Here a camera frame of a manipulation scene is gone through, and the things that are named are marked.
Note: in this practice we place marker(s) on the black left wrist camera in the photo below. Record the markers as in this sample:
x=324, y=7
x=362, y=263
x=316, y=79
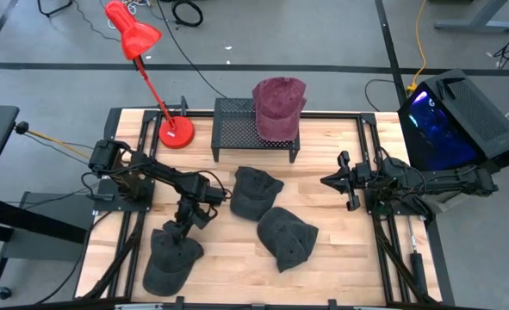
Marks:
x=203, y=219

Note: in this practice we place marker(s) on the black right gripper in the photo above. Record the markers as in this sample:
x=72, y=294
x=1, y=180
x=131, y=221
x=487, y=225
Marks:
x=352, y=198

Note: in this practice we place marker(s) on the yellow pole with black knob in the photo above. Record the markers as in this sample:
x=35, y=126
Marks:
x=21, y=128

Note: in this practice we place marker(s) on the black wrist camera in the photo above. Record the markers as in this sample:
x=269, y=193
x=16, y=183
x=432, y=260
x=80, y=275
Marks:
x=361, y=172
x=203, y=219

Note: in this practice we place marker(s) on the silver aluminium extrusion bar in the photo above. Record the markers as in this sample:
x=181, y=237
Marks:
x=138, y=307

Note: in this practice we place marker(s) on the black gas strut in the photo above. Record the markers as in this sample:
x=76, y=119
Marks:
x=418, y=269

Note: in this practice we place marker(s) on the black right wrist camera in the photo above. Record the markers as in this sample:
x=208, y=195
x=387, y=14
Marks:
x=361, y=172

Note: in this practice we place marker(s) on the black aluminium rig frame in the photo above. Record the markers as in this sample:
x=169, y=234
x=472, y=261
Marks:
x=331, y=115

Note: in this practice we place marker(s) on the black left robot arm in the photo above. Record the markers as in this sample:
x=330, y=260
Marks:
x=163, y=174

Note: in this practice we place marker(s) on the red desk lamp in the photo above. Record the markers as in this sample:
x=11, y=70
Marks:
x=135, y=36

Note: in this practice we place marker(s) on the dark grey baseball cap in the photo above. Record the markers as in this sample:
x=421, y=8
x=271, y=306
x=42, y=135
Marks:
x=254, y=194
x=168, y=271
x=286, y=239

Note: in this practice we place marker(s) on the black perforated metal shelf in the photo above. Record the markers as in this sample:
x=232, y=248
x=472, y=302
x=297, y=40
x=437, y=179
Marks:
x=232, y=129

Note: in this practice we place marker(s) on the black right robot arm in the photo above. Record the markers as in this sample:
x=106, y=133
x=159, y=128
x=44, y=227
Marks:
x=452, y=178

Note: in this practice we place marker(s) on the grey desk foot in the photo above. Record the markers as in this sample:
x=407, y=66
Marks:
x=478, y=26

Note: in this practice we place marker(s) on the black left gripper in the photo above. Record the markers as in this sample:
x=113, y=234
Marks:
x=185, y=213

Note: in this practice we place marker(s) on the black computer tower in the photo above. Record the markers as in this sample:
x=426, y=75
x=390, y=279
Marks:
x=473, y=116

